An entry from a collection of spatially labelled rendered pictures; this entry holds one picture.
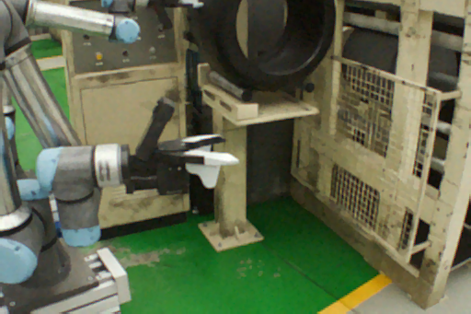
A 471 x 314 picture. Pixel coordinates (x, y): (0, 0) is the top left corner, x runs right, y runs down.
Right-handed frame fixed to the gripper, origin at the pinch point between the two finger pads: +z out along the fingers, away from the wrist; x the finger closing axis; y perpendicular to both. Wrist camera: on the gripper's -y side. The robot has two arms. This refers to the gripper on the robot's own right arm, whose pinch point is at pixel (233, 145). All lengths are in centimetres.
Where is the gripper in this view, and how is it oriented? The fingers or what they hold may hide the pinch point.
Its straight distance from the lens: 81.9
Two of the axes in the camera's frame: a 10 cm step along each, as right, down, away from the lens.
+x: 1.6, 2.4, -9.6
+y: 0.2, 9.7, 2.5
